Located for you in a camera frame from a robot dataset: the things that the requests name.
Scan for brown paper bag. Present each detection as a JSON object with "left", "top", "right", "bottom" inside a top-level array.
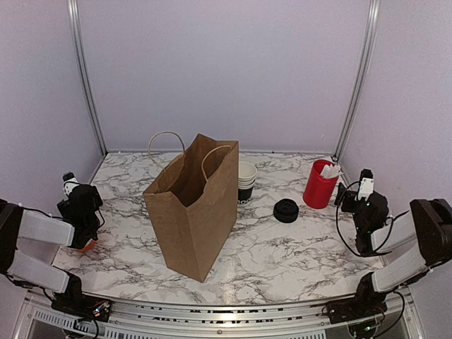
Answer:
[{"left": 143, "top": 134, "right": 239, "bottom": 283}]

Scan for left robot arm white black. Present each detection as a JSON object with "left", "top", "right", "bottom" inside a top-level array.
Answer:
[{"left": 1, "top": 179, "right": 111, "bottom": 321}]

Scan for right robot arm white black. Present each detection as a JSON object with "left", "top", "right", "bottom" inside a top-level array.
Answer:
[{"left": 326, "top": 178, "right": 451, "bottom": 323}]

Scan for orange white bowl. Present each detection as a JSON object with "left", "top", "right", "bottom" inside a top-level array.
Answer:
[{"left": 77, "top": 239, "right": 97, "bottom": 253}]

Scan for red cylindrical container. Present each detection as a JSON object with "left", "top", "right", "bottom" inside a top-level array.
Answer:
[{"left": 303, "top": 160, "right": 338, "bottom": 209}]

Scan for white sugar packets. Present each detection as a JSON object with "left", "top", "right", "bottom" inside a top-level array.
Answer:
[{"left": 320, "top": 163, "right": 342, "bottom": 179}]

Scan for stack of black cup lids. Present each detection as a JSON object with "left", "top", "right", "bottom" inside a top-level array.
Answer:
[{"left": 273, "top": 198, "right": 299, "bottom": 223}]

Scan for stack of black paper cups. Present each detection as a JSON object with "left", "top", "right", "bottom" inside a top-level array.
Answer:
[{"left": 237, "top": 161, "right": 258, "bottom": 205}]

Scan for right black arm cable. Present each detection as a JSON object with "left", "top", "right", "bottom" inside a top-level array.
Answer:
[{"left": 335, "top": 179, "right": 395, "bottom": 257}]

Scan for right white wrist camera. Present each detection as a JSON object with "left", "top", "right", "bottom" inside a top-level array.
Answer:
[{"left": 356, "top": 169, "right": 374, "bottom": 201}]

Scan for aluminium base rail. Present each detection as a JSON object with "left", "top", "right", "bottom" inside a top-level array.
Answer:
[{"left": 10, "top": 288, "right": 426, "bottom": 338}]

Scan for left aluminium frame post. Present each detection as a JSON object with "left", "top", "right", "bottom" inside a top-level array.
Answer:
[{"left": 67, "top": 0, "right": 107, "bottom": 158}]

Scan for aluminium frame post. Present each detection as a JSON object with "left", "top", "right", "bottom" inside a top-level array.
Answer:
[
  {"left": 67, "top": 0, "right": 107, "bottom": 158},
  {"left": 333, "top": 0, "right": 381, "bottom": 162}
]

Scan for right aluminium frame post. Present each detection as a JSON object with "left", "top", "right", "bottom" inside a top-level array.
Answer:
[{"left": 333, "top": 0, "right": 381, "bottom": 162}]

